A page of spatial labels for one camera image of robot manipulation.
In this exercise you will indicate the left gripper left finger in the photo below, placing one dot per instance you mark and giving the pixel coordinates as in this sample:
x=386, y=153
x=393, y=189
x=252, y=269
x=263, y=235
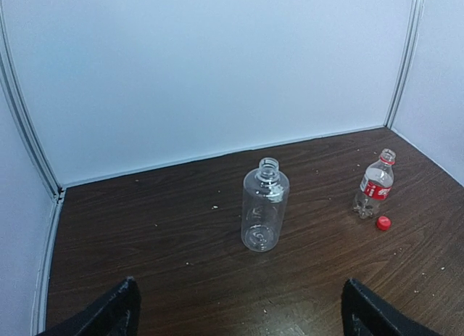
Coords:
x=116, y=312

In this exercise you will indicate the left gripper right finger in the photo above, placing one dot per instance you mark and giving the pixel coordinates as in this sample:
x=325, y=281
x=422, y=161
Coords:
x=365, y=313

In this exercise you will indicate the red cola bottle cap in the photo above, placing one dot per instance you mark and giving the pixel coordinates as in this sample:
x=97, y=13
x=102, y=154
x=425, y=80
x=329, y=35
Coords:
x=383, y=223

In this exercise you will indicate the small cola bottle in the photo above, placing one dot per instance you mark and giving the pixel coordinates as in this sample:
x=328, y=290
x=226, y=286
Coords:
x=375, y=186

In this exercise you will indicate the large clear plastic bottle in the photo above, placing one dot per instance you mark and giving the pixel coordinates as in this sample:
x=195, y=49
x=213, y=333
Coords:
x=265, y=195

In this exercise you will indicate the left rear frame post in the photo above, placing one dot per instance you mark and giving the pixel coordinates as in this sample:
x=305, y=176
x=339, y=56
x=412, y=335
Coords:
x=31, y=202

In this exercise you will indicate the frame post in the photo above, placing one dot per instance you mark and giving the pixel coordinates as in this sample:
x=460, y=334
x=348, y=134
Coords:
x=31, y=202
x=411, y=39

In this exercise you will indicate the right rear frame post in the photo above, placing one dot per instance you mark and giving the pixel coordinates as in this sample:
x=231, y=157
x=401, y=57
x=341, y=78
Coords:
x=411, y=39

